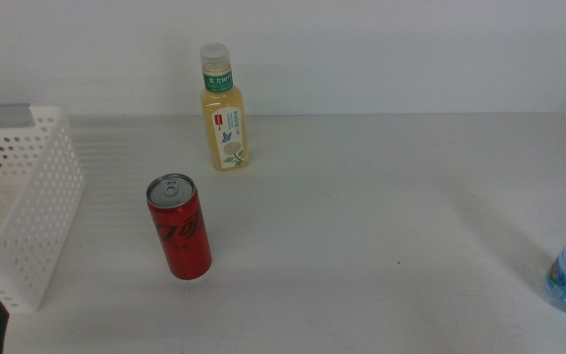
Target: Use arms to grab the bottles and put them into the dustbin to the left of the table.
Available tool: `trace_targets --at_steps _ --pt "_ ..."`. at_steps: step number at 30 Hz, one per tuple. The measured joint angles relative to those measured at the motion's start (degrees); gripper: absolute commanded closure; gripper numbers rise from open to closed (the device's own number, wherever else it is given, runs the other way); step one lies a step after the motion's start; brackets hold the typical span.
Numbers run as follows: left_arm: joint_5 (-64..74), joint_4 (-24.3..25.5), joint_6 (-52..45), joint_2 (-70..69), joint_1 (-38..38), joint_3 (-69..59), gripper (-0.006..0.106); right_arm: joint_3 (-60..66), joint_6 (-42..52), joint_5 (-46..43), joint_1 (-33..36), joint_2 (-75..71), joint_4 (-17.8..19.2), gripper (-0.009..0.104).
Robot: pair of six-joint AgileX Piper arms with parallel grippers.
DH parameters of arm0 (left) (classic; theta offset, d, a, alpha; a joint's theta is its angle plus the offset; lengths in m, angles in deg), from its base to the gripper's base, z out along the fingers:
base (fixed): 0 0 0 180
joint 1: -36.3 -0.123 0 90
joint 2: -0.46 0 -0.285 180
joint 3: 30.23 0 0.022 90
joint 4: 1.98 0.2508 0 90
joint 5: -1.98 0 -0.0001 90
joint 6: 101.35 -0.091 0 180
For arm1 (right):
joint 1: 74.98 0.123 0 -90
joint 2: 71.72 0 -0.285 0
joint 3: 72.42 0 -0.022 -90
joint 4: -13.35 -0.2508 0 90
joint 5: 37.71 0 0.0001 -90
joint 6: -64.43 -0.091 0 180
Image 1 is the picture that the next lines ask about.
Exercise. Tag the red cola can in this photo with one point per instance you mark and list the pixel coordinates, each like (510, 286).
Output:
(180, 231)

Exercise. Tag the white perforated plastic basket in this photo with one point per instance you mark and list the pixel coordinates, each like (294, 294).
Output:
(59, 118)

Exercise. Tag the yellow tea bottle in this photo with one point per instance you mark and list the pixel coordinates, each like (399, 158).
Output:
(221, 123)

